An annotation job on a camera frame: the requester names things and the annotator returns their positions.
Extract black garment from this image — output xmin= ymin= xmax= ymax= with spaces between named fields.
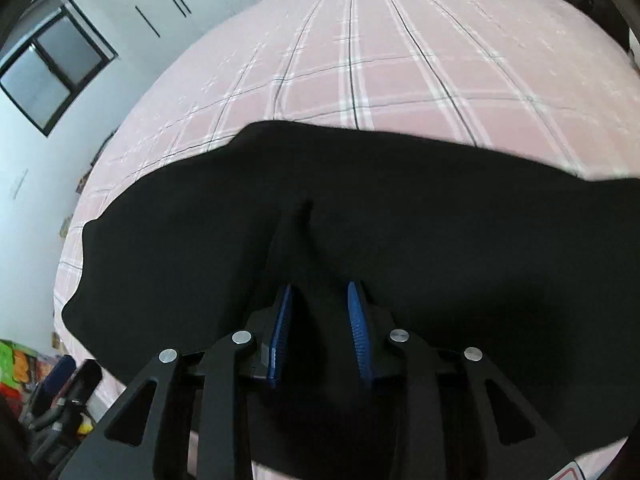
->
xmin=525 ymin=0 xmax=631 ymax=52

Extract green and orange packet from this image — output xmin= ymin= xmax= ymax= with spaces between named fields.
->
xmin=0 ymin=340 xmax=38 ymax=397

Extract black framed window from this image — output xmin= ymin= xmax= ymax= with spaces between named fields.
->
xmin=0 ymin=0 xmax=119 ymax=138

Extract pink plaid bed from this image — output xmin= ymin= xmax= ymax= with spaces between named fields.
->
xmin=52 ymin=0 xmax=640 ymax=480

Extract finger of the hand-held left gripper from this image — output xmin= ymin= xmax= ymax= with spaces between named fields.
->
xmin=22 ymin=354 xmax=77 ymax=431
xmin=30 ymin=360 xmax=104 ymax=463

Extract black pants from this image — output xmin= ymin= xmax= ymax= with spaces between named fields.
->
xmin=61 ymin=120 xmax=640 ymax=480

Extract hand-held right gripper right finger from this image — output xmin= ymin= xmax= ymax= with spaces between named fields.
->
xmin=346 ymin=280 xmax=576 ymax=480

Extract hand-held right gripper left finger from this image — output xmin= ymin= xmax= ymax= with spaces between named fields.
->
xmin=60 ymin=282 xmax=296 ymax=480

